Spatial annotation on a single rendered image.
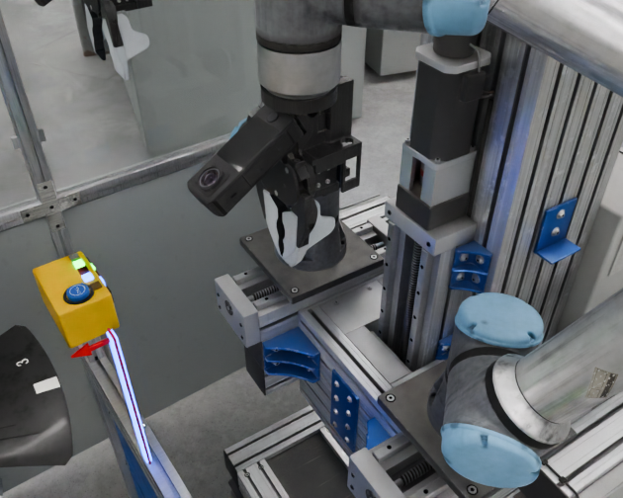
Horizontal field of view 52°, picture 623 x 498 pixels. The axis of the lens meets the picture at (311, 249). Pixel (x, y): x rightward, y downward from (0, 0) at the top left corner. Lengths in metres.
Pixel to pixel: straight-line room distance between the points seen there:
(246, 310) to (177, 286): 0.74
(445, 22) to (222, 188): 0.23
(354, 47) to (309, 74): 3.20
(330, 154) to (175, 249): 1.33
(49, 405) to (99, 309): 0.32
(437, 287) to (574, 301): 0.35
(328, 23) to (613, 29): 0.27
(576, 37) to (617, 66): 0.05
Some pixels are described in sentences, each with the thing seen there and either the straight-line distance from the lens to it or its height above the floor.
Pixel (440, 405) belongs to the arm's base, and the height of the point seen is 1.09.
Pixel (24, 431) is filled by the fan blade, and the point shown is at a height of 1.15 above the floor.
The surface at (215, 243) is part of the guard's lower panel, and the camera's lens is 1.97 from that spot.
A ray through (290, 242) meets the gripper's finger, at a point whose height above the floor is 1.47.
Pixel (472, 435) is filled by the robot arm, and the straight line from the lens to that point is 0.79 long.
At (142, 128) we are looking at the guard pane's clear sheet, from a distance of 1.69.
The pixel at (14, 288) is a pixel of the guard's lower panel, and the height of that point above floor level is 0.78.
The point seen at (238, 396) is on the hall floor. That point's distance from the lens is 2.39.
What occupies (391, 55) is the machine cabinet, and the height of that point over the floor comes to 0.19.
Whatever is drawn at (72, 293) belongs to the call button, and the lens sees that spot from 1.25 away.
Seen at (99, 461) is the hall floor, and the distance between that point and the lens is 2.33.
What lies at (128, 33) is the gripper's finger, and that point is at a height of 1.54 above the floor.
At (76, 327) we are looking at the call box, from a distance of 1.26.
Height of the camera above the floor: 1.88
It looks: 39 degrees down
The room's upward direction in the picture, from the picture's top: straight up
